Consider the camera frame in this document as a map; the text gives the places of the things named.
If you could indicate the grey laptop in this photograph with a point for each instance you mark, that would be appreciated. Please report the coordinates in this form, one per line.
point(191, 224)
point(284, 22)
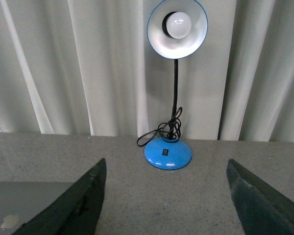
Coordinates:
point(21, 201)

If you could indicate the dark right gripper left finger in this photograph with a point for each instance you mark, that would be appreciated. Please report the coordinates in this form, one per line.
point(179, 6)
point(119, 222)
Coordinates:
point(76, 211)

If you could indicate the blue desk lamp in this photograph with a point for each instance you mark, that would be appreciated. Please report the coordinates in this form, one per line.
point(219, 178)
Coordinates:
point(175, 29)

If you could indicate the white curtain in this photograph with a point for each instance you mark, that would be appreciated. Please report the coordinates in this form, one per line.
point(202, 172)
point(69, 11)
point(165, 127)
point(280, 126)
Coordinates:
point(86, 67)

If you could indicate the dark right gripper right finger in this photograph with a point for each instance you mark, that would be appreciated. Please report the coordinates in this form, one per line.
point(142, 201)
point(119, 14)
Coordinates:
point(262, 210)

